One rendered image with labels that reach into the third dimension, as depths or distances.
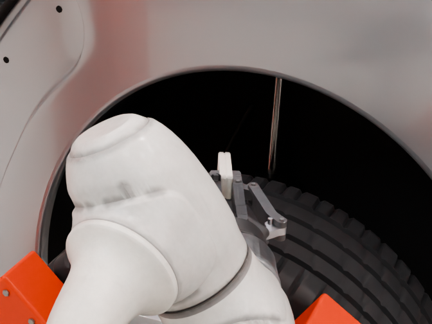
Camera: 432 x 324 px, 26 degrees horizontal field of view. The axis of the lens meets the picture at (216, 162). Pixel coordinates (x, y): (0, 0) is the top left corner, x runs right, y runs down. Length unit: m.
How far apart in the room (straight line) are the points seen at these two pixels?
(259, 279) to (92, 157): 0.19
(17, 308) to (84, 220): 0.52
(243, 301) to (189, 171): 0.13
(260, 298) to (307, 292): 0.35
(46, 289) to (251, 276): 0.51
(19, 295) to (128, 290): 0.53
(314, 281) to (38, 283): 0.37
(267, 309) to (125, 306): 0.14
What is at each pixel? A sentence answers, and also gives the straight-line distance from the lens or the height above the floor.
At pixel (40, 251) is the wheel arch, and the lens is 1.71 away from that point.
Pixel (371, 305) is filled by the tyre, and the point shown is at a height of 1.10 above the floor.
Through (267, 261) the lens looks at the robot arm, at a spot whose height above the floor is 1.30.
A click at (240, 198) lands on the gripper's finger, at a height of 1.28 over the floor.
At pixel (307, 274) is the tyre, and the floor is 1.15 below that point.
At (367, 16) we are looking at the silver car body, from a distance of 1.29.
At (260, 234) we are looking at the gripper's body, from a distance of 0.99.
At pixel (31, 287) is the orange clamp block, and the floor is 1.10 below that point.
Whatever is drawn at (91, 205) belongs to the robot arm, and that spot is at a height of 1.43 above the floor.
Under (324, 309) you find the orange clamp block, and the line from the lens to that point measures 1.11.
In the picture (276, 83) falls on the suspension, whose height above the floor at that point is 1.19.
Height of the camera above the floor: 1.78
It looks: 25 degrees down
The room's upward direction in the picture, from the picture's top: straight up
